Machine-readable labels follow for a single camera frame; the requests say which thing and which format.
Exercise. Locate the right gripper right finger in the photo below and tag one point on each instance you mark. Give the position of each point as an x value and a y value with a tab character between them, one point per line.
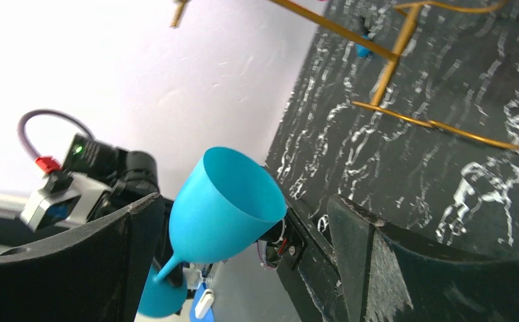
389	273

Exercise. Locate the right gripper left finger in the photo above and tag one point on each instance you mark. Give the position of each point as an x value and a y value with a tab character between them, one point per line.
95	272

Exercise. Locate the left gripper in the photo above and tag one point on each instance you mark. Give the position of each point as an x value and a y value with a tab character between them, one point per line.
197	273

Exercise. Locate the blue front wine glass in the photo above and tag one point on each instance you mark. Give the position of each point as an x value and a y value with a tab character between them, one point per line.
228	202

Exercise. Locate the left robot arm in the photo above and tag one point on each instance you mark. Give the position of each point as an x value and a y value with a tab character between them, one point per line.
127	176

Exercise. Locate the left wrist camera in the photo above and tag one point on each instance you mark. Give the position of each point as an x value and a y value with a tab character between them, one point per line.
68	208

